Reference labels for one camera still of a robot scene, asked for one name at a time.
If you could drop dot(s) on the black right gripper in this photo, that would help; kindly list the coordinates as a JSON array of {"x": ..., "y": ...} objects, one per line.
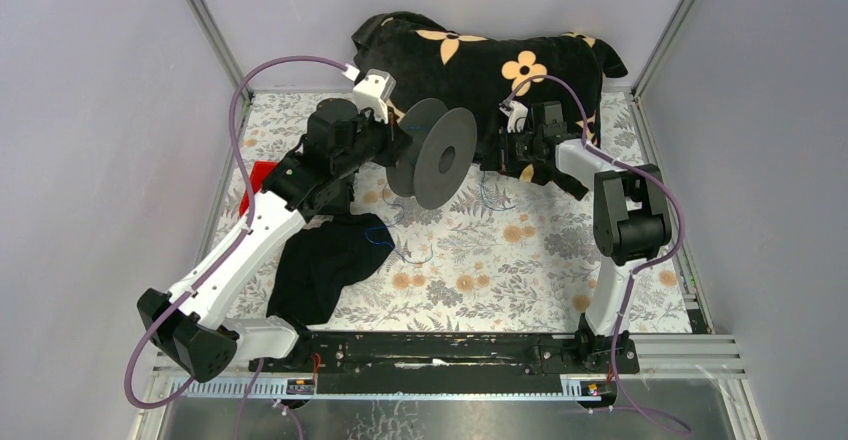
[{"x": 505, "y": 161}]

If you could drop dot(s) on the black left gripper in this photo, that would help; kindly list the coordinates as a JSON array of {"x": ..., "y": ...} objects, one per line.
[{"x": 391, "y": 137}]

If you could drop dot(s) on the grey perforated spool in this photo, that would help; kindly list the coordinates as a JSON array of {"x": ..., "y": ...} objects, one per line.
[{"x": 434, "y": 166}]

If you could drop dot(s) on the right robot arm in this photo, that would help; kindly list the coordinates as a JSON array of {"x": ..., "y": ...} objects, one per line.
[{"x": 631, "y": 220}]

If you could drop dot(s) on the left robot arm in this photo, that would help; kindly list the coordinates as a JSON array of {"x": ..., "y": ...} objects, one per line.
[{"x": 189, "y": 322}]

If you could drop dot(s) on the black flower-pattern plush blanket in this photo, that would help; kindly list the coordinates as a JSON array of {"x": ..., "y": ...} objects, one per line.
[{"x": 428, "y": 60}]

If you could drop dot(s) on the floral table mat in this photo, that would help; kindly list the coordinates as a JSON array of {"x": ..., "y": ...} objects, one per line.
[{"x": 502, "y": 255}]

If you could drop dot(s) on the red plastic box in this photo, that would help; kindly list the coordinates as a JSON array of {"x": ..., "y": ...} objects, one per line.
[{"x": 259, "y": 172}]

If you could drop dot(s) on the black cloth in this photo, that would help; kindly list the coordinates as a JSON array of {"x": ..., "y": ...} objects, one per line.
[{"x": 318, "y": 263}]

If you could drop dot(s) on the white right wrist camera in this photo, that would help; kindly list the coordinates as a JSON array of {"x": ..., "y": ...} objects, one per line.
[{"x": 516, "y": 114}]

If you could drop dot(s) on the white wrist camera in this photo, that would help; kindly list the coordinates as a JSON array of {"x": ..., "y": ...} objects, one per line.
[
  {"x": 516, "y": 114},
  {"x": 373, "y": 93}
]

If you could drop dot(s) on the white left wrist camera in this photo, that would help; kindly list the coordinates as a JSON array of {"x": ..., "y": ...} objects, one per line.
[{"x": 373, "y": 93}]

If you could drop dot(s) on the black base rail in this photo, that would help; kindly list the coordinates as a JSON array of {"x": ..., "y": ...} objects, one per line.
[{"x": 461, "y": 364}]

